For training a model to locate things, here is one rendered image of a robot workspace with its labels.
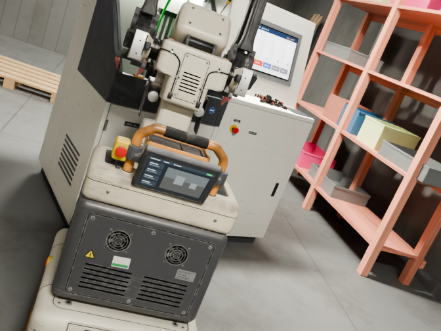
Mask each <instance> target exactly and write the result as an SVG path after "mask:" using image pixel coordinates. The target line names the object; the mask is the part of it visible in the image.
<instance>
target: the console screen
mask: <svg viewBox="0 0 441 331"><path fill-rule="evenodd" d="M302 37H303V35H301V34H299V33H296V32H293V31H291V30H288V29H286V28H283V27H281V26H279V25H276V24H273V23H271V22H269V21H267V20H264V19H261V23H260V25H259V29H258V31H257V34H256V37H255V41H254V46H253V50H254V51H256V55H255V61H254V64H253V67H252V69H251V70H252V71H254V74H257V76H258V77H261V78H264V79H267V80H270V81H274V82H276V83H280V84H283V85H286V86H289V87H290V86H291V81H292V78H293V73H294V69H295V65H296V61H297V57H298V54H299V48H300V45H301V40H302Z"/></svg>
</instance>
